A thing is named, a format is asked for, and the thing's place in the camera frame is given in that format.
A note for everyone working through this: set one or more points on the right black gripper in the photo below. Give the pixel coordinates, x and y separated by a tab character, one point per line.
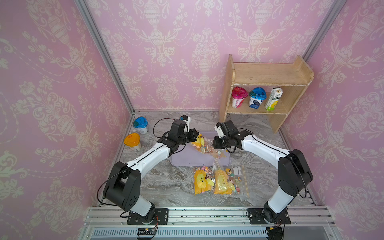
216	143

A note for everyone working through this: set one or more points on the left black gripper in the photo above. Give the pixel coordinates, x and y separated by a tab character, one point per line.
193	137

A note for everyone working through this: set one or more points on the candy ziploc bag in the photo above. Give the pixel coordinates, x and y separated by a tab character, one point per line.
204	144
230	180
204	180

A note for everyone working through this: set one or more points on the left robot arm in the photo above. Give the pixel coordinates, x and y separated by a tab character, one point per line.
123	187

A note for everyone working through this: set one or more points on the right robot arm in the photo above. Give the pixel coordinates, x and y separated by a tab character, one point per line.
294	173

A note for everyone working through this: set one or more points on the lilac plastic tray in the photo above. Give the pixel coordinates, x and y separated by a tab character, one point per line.
191	156

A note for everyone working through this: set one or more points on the pink lid cup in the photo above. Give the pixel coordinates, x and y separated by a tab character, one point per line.
238	96

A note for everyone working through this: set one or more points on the blue lid cup on shelf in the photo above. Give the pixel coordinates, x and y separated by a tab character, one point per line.
257	96

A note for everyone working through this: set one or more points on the blue lid cup on table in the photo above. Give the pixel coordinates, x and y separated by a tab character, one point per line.
141	125

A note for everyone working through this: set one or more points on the orange lid cup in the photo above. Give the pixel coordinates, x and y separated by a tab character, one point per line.
133	141

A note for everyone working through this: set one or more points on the green white carton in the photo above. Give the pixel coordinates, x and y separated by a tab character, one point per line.
274	98

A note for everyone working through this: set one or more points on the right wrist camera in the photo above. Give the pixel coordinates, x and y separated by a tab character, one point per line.
219	130

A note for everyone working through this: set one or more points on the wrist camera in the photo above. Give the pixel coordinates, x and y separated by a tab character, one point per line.
219	130
187	121

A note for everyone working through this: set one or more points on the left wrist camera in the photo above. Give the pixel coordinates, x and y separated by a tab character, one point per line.
187	121

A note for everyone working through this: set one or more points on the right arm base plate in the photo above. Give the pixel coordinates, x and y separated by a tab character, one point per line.
260	216

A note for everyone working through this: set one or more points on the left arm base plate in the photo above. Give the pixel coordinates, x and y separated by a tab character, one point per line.
156	216

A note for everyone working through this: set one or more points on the aluminium rail frame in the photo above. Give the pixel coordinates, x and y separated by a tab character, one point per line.
210	223

